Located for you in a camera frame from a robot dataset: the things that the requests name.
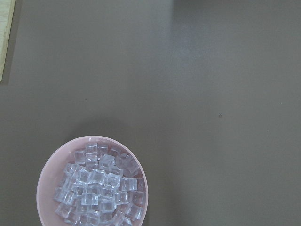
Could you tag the clear ice cubes pile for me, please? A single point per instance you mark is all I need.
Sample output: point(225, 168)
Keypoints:
point(102, 186)

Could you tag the pink bowl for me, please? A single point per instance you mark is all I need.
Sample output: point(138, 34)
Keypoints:
point(52, 173)

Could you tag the bamboo cutting board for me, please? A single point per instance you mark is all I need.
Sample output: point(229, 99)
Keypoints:
point(7, 8)

